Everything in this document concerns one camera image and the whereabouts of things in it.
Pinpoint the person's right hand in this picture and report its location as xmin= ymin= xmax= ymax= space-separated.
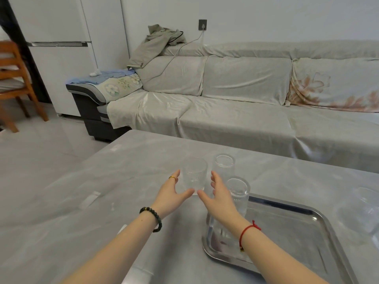
xmin=197 ymin=171 xmax=248 ymax=234

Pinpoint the person's left hand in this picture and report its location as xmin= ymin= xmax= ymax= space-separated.
xmin=151 ymin=170 xmax=195 ymax=219

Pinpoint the person's left forearm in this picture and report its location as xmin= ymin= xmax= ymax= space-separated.
xmin=62 ymin=210 xmax=162 ymax=284

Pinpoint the person's right forearm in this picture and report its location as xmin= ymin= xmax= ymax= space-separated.
xmin=238 ymin=226 xmax=327 ymax=284

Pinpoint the short ribbed clear glass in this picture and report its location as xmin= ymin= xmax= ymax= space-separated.
xmin=180 ymin=157 xmax=208 ymax=196

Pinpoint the tall clear glass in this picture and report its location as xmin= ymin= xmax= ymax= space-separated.
xmin=206 ymin=212 xmax=247 ymax=261
xmin=225 ymin=177 xmax=251 ymax=220
xmin=212 ymin=153 xmax=236 ymax=190

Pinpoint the beige sofa cover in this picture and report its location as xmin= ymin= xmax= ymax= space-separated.
xmin=107 ymin=41 xmax=379 ymax=175

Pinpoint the stainless steel tray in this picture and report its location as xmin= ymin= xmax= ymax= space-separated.
xmin=202 ymin=193 xmax=359 ymax=284

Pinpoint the black leather sofa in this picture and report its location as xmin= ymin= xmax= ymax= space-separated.
xmin=65 ymin=83 xmax=132 ymax=142

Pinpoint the floral green towel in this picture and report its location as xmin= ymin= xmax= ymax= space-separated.
xmin=95 ymin=74 xmax=144 ymax=103

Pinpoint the clear glass pitcher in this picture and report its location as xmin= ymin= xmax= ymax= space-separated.
xmin=332 ymin=187 xmax=379 ymax=244

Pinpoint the grey-green jacket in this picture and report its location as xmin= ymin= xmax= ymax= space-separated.
xmin=127 ymin=24 xmax=187 ymax=69

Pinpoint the light blue cloth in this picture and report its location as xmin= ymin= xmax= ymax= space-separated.
xmin=66 ymin=69 xmax=140 ymax=87

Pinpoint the floral beige cushion cover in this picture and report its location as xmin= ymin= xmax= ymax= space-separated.
xmin=285 ymin=57 xmax=379 ymax=113

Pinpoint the white refrigerator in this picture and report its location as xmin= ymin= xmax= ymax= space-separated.
xmin=7 ymin=0 xmax=130 ymax=117

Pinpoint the wooden chair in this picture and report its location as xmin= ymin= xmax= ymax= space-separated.
xmin=0 ymin=40 xmax=50 ymax=134

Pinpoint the dark beaded bracelet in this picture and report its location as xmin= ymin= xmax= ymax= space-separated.
xmin=139 ymin=206 xmax=163 ymax=233

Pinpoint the red string bracelet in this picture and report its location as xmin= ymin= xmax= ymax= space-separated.
xmin=239 ymin=220 xmax=262 ymax=252

